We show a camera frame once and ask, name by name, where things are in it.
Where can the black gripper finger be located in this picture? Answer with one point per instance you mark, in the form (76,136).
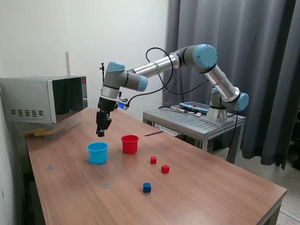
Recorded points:
(98,124)
(105,124)

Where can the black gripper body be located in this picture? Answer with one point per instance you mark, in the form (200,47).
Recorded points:
(106,105)

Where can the blue cube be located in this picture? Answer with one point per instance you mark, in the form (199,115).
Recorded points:
(147,188)

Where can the silver blue UR5e robot arm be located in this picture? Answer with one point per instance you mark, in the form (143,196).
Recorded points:
(154,65)

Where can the blue plastic cup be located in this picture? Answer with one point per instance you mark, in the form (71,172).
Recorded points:
(97,155)

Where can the red plastic cup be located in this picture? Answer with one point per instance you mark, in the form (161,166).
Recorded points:
(129,146)

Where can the dark flat strip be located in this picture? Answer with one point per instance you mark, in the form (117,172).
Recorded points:
(153,134)

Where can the red cube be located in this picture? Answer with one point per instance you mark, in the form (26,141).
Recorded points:
(165,169)
(153,160)

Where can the wooden board stack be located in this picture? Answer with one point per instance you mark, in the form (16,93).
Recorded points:
(35,133)

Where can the silver microwave oven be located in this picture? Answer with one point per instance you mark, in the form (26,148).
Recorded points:
(30,98)

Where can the grey metal robot stand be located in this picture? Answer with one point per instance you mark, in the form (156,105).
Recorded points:
(187,122)

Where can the blue teach pendant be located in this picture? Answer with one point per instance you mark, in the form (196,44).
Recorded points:
(194,106)

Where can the small white tag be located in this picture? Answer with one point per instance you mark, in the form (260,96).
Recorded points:
(198,114)

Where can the dark grey curtain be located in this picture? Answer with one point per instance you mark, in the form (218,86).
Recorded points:
(276,70)

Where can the black equipment by curtain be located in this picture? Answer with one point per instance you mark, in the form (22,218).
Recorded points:
(296,138)

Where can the blue-lit wrist camera box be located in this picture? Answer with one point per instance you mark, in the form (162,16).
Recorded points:
(122,105)

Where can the white wall rod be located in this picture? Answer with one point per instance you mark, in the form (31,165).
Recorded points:
(67,63)

